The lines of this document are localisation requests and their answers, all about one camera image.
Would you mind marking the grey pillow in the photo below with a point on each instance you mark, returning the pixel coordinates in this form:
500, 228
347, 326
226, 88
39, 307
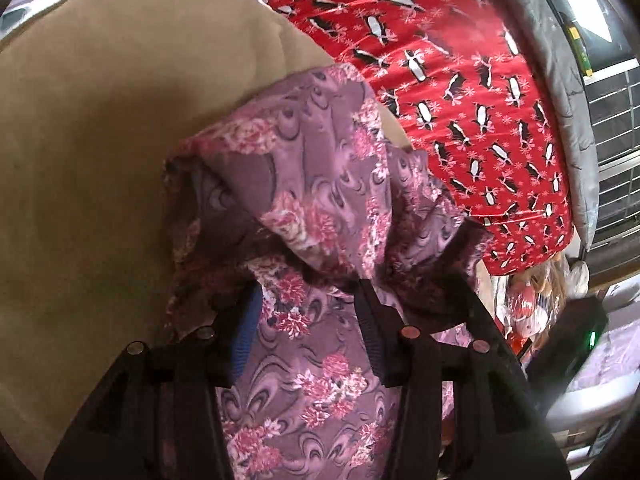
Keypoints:
550, 60

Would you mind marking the purple floral cloth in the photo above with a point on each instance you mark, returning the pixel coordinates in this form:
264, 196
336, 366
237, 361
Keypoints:
320, 185

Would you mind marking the window with metal grille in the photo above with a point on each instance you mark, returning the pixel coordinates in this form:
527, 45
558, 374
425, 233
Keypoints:
615, 110

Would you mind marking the plastic bag of plush toys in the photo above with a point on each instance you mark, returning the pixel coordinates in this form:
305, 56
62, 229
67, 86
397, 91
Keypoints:
525, 305

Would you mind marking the red printed blanket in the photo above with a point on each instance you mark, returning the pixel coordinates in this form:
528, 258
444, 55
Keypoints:
440, 35

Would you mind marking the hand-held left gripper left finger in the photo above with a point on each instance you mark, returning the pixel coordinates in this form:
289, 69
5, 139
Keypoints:
247, 332

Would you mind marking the tan fleece blanket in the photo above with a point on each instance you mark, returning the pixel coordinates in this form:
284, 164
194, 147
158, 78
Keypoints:
100, 135

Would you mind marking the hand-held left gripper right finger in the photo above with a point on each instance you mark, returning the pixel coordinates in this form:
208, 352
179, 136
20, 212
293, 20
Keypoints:
372, 335

